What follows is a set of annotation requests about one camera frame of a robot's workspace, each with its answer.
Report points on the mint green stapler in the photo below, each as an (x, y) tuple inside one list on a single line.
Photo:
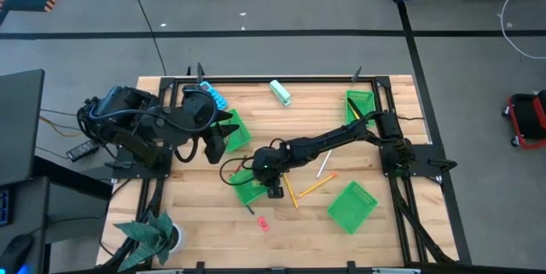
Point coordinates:
[(280, 92)]

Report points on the black computer mouse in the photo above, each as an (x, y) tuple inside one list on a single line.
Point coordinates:
[(15, 252)]

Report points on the red and black cart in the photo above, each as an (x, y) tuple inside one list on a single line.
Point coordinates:
[(529, 120)]

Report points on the red pen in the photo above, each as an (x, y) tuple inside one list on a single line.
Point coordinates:
[(243, 161)]

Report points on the silver grey pen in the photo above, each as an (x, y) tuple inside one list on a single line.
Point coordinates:
[(324, 164)]

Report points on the black frame clamp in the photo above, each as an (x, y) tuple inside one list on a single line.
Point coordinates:
[(199, 69), (357, 74), (350, 267), (199, 267)]

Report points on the black power adapter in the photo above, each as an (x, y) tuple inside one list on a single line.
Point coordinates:
[(83, 150)]

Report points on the green slotted plastic bin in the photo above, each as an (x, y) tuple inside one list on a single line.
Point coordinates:
[(367, 98), (247, 193), (352, 208), (242, 137)]

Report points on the black keyboard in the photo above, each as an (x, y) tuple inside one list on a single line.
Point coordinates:
[(3, 205)]

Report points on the yellow pen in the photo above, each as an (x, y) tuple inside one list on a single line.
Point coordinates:
[(353, 112)]

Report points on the light blue calculator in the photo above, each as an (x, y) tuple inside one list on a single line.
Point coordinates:
[(215, 97)]

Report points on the black pen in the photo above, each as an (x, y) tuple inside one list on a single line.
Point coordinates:
[(355, 106)]

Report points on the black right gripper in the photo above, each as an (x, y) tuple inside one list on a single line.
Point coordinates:
[(266, 165)]

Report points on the dark green marker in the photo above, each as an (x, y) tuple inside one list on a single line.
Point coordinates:
[(250, 209)]

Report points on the pink eraser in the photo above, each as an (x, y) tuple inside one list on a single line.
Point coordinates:
[(263, 224)]

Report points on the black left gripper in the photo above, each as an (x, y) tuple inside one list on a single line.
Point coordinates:
[(196, 109)]

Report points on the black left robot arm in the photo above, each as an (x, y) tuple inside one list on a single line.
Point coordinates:
[(123, 131)]

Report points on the black office desk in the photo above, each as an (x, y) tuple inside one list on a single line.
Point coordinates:
[(19, 124)]

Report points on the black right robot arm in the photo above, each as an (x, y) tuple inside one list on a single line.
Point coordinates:
[(328, 139)]

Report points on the yellow pencil with pink eraser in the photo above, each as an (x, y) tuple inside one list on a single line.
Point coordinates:
[(316, 185), (292, 193)]

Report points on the artificial plant in white pot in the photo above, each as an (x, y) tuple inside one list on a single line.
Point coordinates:
[(147, 233)]

